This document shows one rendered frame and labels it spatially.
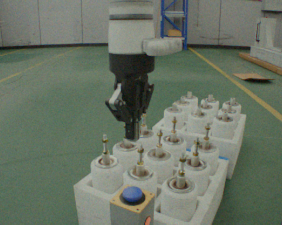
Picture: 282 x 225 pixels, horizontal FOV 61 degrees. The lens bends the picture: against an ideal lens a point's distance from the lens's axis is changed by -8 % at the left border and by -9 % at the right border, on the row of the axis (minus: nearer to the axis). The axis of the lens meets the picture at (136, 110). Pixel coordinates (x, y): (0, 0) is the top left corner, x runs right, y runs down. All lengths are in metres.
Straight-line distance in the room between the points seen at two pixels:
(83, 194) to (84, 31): 6.38
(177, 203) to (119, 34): 0.44
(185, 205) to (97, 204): 0.26
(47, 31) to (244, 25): 5.24
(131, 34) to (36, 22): 7.10
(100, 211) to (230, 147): 0.60
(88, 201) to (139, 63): 0.52
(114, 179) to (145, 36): 0.48
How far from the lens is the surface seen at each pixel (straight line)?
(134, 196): 0.52
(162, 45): 0.35
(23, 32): 7.63
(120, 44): 0.39
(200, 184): 0.77
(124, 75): 0.39
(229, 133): 1.14
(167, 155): 0.81
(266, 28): 5.03
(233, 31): 7.14
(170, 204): 0.68
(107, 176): 0.75
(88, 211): 0.84
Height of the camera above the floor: 0.65
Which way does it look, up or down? 20 degrees down
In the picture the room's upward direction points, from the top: straight up
